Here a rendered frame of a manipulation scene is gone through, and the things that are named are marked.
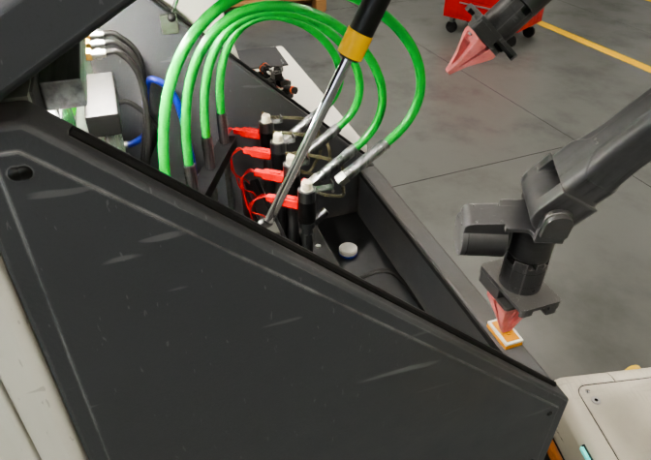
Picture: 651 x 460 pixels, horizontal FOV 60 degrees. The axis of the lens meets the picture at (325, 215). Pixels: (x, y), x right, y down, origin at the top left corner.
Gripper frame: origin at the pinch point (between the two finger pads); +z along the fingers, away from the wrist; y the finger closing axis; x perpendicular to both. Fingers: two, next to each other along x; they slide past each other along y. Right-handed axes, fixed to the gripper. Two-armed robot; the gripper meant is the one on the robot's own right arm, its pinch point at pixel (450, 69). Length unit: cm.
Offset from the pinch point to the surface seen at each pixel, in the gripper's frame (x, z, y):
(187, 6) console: -12.8, 25.2, 37.5
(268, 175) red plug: 10.3, 31.5, 13.7
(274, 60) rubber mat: -75, 39, 4
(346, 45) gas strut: 52, 1, 34
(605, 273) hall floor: -79, 17, -162
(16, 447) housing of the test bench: 62, 41, 33
